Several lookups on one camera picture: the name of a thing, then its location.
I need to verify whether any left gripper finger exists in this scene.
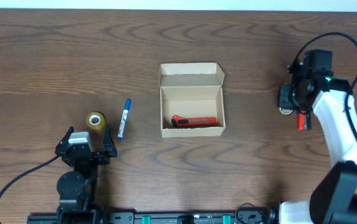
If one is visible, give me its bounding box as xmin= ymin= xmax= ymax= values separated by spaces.
xmin=55 ymin=126 xmax=74 ymax=155
xmin=103 ymin=124 xmax=117 ymax=157

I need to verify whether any red stapler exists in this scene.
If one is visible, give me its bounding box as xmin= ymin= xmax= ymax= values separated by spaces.
xmin=297 ymin=111 xmax=312 ymax=131

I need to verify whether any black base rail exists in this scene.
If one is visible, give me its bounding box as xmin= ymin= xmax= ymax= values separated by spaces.
xmin=26 ymin=210 xmax=278 ymax=224

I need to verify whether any black correction tape dispenser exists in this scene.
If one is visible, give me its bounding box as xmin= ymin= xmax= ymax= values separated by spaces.
xmin=278 ymin=107 xmax=293 ymax=116

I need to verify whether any right black cable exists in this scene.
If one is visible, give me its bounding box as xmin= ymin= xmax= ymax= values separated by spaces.
xmin=292 ymin=32 xmax=357 ymax=175

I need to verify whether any blue whiteboard marker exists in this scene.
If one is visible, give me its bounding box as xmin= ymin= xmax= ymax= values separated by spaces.
xmin=117 ymin=99 xmax=131 ymax=141

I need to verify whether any black cable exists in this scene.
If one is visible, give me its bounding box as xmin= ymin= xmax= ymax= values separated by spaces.
xmin=0 ymin=154 xmax=62 ymax=224
xmin=292 ymin=32 xmax=357 ymax=175

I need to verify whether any yellow clear tape roll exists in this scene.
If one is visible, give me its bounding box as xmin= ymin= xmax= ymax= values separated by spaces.
xmin=85 ymin=111 xmax=106 ymax=130

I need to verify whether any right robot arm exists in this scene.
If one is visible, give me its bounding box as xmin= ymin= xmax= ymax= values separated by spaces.
xmin=278 ymin=49 xmax=357 ymax=223

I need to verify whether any open cardboard box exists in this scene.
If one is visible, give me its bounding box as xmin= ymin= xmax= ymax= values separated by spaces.
xmin=158 ymin=62 xmax=226 ymax=138

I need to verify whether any left black cable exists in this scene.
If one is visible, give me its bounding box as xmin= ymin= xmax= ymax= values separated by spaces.
xmin=0 ymin=154 xmax=62 ymax=224

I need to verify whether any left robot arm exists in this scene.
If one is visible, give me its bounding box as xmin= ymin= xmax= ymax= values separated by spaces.
xmin=55 ymin=125 xmax=117 ymax=224

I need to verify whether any red utility knife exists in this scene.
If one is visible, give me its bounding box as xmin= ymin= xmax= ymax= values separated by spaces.
xmin=171 ymin=115 xmax=217 ymax=128

